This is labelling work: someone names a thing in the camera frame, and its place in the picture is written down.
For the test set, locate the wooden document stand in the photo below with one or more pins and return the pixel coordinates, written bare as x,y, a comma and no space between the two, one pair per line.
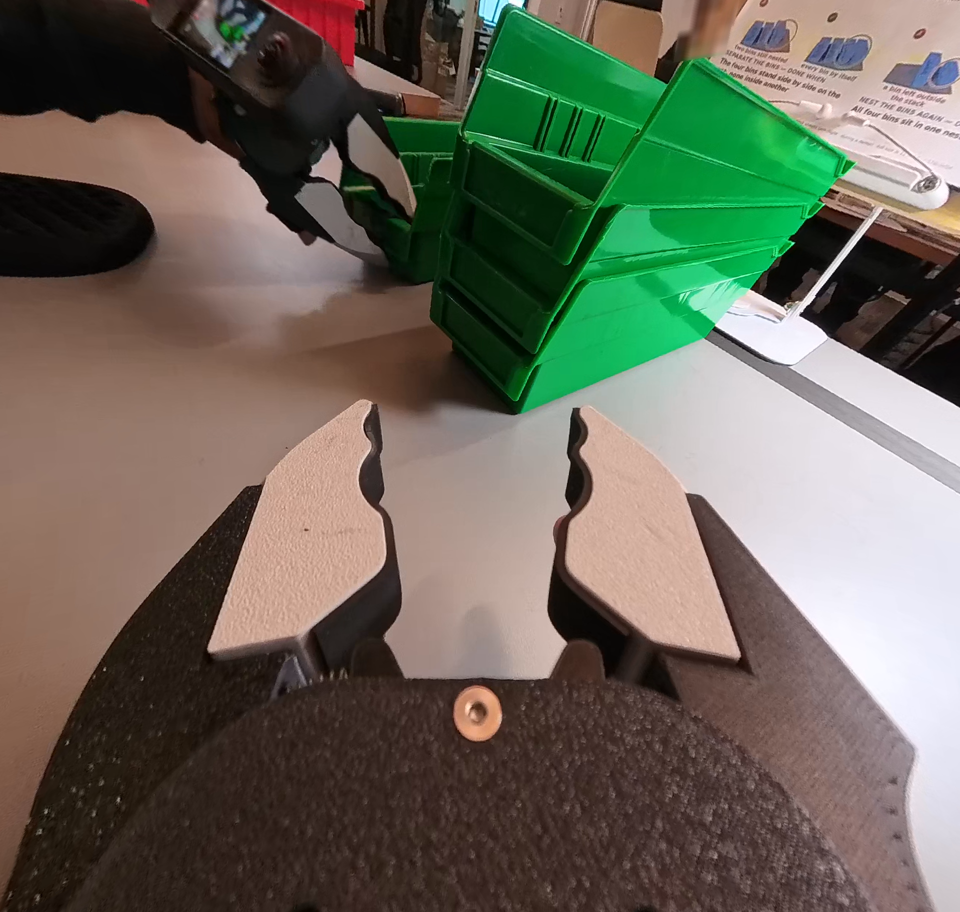
787,338

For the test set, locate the black perforated round pad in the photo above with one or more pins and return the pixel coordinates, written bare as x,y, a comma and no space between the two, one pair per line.
67,226

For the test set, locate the person's left hand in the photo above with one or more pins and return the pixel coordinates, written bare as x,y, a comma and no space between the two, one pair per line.
212,121

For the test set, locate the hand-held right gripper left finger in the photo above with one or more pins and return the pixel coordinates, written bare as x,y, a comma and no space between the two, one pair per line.
300,552

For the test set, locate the beige cardboard board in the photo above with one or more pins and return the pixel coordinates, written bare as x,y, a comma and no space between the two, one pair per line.
626,42

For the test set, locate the red plastic crate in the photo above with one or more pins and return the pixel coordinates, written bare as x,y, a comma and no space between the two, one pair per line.
330,19

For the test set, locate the grey desk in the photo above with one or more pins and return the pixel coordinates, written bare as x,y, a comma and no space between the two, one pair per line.
187,364

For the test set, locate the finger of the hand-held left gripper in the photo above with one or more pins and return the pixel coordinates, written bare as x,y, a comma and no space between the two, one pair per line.
330,211
379,158

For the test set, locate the white printed instruction sheet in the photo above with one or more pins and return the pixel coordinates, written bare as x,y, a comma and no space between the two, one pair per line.
862,27

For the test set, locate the person's left forearm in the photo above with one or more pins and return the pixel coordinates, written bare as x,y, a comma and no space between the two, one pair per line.
75,42

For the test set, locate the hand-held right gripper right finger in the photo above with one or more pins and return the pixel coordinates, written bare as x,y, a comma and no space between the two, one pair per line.
645,552

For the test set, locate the green plastic storage bin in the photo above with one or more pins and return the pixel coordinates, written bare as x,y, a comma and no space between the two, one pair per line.
431,199
712,124
637,357
712,233

